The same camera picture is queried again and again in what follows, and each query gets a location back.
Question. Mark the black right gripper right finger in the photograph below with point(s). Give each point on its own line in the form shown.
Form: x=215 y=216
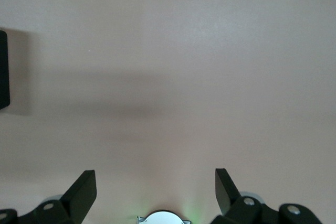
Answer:
x=225 y=195

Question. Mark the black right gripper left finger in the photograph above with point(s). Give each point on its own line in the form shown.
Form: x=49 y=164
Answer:
x=76 y=197

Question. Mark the black plastic tray box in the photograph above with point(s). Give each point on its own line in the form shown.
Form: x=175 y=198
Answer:
x=4 y=72

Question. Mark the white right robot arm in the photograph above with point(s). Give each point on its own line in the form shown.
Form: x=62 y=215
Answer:
x=162 y=218

